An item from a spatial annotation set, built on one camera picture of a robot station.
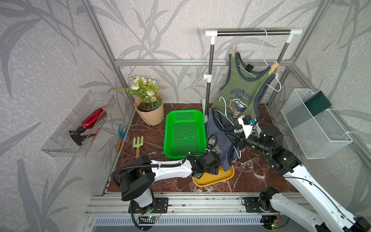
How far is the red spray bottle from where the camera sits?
24.2 inches

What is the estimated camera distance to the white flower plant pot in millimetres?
907

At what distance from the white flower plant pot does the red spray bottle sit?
0.86 ft
